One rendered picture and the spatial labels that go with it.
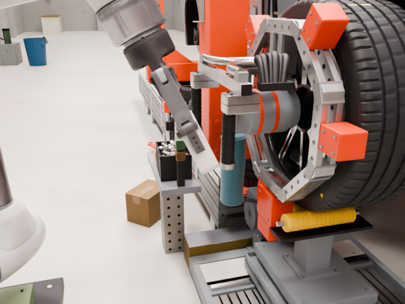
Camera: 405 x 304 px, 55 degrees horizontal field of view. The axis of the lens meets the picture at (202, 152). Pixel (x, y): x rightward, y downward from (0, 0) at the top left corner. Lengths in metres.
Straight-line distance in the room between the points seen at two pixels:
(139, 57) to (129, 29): 0.04
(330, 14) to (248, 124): 0.37
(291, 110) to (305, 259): 0.59
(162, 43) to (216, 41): 0.98
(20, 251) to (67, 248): 0.94
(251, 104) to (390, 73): 0.34
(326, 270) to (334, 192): 0.50
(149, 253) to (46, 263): 0.49
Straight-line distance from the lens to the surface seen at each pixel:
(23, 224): 1.21
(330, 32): 1.04
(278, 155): 1.44
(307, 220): 1.28
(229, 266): 1.79
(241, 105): 0.98
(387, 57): 1.07
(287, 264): 1.59
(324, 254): 1.53
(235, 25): 1.58
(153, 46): 0.58
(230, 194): 1.39
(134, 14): 0.57
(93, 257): 2.04
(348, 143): 0.95
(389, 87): 1.05
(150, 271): 1.90
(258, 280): 1.63
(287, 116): 1.19
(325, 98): 0.99
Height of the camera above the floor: 1.16
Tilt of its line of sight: 21 degrees down
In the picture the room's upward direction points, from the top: straight up
